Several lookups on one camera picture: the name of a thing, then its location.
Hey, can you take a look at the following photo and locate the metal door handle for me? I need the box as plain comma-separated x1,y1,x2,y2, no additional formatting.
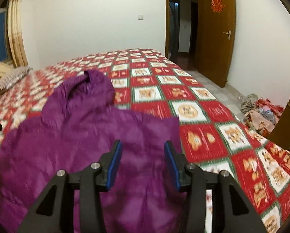
224,30,231,41

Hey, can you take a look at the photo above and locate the striped grey pillow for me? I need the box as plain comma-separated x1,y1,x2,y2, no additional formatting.
0,66,31,93

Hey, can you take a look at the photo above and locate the red patchwork bear bedspread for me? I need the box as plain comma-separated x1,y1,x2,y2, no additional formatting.
0,49,290,232

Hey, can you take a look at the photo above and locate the pile of clothes on floor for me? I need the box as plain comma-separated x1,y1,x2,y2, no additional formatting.
240,94,284,137

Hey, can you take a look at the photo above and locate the red paper door decoration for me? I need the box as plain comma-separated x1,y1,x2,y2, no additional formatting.
210,0,225,13

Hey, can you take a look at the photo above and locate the brown wooden door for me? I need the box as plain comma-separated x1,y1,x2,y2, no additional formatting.
195,0,236,88

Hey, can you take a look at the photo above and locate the purple quilted hooded jacket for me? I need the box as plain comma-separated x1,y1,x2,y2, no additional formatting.
0,70,184,232

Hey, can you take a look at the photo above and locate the beige patterned right curtain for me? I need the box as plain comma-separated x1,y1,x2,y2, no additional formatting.
7,0,28,67

